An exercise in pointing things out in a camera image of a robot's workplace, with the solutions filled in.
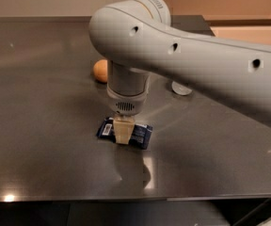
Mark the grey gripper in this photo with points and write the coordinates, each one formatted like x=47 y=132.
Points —
x=127 y=104

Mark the blue rxbar blueberry wrapper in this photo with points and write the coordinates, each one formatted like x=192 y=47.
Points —
x=140 y=136

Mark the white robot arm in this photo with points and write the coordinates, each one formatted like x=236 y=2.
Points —
x=137 y=39

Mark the orange ball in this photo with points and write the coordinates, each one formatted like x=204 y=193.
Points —
x=100 y=71

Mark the clear plastic water bottle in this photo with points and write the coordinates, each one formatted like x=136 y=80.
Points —
x=180 y=89

